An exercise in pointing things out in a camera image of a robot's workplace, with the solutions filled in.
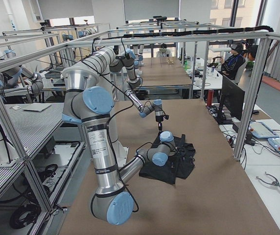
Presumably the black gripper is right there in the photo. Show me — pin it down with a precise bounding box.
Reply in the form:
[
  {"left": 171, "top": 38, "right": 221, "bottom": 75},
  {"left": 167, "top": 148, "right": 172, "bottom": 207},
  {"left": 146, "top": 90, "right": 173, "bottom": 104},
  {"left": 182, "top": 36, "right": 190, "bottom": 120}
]
[{"left": 155, "top": 115, "right": 163, "bottom": 132}]

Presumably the black graphic t-shirt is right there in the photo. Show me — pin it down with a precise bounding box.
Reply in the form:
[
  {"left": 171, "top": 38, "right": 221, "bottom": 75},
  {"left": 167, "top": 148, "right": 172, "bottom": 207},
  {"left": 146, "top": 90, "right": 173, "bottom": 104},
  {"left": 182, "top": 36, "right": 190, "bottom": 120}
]
[{"left": 136, "top": 131, "right": 196, "bottom": 185}]

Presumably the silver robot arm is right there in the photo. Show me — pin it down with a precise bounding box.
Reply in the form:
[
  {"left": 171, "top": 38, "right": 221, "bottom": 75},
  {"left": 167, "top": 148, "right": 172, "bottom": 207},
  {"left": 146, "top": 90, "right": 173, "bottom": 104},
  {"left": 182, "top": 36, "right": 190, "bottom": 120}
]
[
  {"left": 62, "top": 66, "right": 176, "bottom": 225},
  {"left": 109, "top": 48, "right": 168, "bottom": 132}
]

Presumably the red thermos bottle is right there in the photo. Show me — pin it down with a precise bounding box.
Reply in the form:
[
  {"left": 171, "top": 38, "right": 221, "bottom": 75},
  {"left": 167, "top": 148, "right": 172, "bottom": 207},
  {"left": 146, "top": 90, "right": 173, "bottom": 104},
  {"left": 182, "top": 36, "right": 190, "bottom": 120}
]
[{"left": 207, "top": 90, "right": 214, "bottom": 107}]

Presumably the black computer monitor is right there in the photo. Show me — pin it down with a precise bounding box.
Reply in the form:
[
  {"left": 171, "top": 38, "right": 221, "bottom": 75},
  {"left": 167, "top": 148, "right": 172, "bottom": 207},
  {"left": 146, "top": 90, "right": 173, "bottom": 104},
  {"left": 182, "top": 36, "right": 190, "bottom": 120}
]
[{"left": 217, "top": 74, "right": 245, "bottom": 124}]

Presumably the person with vr headset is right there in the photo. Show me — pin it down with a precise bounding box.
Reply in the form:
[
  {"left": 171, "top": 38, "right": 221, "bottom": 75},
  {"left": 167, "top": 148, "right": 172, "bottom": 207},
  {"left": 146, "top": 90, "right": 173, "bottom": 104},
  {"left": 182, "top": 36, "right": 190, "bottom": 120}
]
[{"left": 220, "top": 43, "right": 245, "bottom": 80}]

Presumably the blue teach pendant far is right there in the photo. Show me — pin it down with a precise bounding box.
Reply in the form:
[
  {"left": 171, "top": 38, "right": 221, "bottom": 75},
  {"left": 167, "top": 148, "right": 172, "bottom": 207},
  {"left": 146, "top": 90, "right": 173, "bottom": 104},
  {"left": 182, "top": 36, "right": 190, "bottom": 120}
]
[{"left": 248, "top": 121, "right": 279, "bottom": 140}]

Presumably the silver closed laptop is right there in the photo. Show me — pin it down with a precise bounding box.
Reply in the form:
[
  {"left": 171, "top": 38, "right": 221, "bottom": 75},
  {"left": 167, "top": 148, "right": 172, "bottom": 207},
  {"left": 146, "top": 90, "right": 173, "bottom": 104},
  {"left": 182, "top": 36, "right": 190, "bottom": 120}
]
[{"left": 23, "top": 103, "right": 51, "bottom": 112}]

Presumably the reacher grabber tool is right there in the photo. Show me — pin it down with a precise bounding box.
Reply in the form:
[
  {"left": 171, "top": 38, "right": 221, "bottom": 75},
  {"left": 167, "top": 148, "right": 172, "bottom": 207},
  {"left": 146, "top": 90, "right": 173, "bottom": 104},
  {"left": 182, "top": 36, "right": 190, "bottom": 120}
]
[{"left": 256, "top": 172, "right": 280, "bottom": 188}]

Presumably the aluminium frame post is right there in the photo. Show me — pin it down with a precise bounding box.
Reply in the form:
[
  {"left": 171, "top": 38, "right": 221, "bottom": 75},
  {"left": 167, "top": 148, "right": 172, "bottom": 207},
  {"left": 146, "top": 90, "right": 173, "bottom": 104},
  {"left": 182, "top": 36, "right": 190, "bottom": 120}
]
[{"left": 233, "top": 37, "right": 272, "bottom": 161}]

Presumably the overhead aluminium frame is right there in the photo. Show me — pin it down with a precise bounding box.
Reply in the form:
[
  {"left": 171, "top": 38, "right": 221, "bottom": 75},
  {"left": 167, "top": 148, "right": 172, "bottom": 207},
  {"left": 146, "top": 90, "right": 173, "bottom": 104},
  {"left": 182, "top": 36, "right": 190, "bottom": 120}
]
[{"left": 0, "top": 24, "right": 274, "bottom": 72}]

